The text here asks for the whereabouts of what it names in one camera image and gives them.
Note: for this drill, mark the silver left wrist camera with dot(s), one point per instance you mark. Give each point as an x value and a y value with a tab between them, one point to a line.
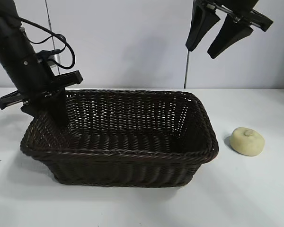
54	58

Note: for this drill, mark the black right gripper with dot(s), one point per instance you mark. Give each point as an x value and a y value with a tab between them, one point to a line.
236	6

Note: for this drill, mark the pale yellow egg yolk pastry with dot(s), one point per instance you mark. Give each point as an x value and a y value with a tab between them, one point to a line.
245	144

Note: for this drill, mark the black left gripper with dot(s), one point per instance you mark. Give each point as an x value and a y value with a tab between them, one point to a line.
30	78

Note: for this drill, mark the dark brown woven basket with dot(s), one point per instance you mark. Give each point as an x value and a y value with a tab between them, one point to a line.
132	146

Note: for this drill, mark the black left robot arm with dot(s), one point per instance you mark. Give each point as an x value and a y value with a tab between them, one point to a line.
11	40

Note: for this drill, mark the thin grey wall strip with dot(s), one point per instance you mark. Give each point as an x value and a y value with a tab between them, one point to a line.
187	71
49	19

